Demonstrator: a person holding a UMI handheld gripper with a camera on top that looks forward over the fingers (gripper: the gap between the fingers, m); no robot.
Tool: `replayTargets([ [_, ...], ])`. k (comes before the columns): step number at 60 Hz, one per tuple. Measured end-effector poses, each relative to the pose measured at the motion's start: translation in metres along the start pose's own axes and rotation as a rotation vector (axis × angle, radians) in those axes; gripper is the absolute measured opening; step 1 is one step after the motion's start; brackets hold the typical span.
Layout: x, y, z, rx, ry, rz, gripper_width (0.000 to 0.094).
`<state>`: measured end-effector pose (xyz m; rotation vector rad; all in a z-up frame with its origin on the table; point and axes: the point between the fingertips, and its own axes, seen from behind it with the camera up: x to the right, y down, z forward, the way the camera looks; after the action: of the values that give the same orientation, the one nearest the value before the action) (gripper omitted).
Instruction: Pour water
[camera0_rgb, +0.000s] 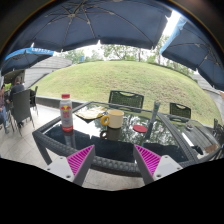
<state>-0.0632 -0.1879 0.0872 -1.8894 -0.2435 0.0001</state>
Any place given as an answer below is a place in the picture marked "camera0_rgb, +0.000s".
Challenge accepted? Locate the dark wicker chair right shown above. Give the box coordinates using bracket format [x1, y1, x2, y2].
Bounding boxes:
[170, 102, 191, 118]

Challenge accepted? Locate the seated person dark shirt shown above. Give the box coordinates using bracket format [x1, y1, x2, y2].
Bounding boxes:
[9, 76, 24, 100]

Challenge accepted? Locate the grey wicker chair left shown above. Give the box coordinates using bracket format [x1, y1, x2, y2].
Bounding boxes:
[13, 89, 33, 129]

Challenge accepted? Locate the cream mug with yellow handle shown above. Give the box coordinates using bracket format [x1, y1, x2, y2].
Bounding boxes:
[101, 110, 124, 129]

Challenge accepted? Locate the large navy patio umbrella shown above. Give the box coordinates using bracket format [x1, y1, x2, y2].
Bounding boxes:
[2, 0, 172, 55]

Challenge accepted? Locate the white bottle with red cap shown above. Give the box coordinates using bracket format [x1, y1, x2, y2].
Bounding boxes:
[59, 94, 73, 132]

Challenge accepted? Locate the red round coaster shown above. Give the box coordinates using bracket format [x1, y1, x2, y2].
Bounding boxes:
[133, 125, 147, 133]

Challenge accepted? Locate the grey umbrella pole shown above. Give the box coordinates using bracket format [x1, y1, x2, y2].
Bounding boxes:
[146, 101, 160, 139]

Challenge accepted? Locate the blue umbrella at left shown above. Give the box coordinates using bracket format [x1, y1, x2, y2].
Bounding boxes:
[1, 47, 54, 75]

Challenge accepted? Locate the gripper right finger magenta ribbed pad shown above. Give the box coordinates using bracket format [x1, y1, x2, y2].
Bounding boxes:
[133, 145, 182, 184]

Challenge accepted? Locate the grey wicker glass-top table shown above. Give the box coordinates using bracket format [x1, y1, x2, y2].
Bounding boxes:
[31, 100, 201, 178]

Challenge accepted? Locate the navy umbrella at right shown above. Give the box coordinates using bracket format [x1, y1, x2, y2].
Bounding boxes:
[160, 16, 224, 91]

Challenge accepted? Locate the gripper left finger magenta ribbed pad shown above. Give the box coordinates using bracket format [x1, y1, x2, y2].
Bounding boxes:
[46, 145, 95, 186]

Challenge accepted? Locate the dark wicker chair behind table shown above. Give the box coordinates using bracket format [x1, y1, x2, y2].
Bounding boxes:
[109, 90, 144, 108]

